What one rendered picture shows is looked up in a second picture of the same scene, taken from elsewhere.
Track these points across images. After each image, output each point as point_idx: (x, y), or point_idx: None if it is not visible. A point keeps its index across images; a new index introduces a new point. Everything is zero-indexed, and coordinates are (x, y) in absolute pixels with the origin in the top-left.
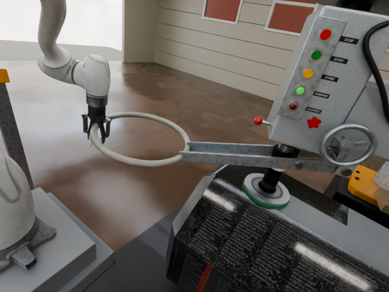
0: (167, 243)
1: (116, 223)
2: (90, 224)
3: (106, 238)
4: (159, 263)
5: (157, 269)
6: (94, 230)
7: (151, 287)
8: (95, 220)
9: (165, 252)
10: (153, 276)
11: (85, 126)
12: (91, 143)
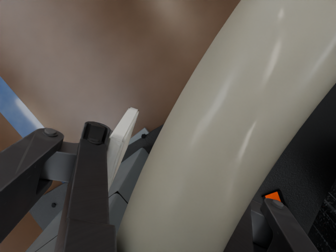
0: (324, 99)
1: (214, 21)
2: (156, 13)
3: (191, 58)
4: (293, 140)
5: (286, 149)
6: (165, 31)
7: (268, 176)
8: (165, 2)
9: (311, 121)
10: (276, 161)
11: (16, 218)
12: (124, 152)
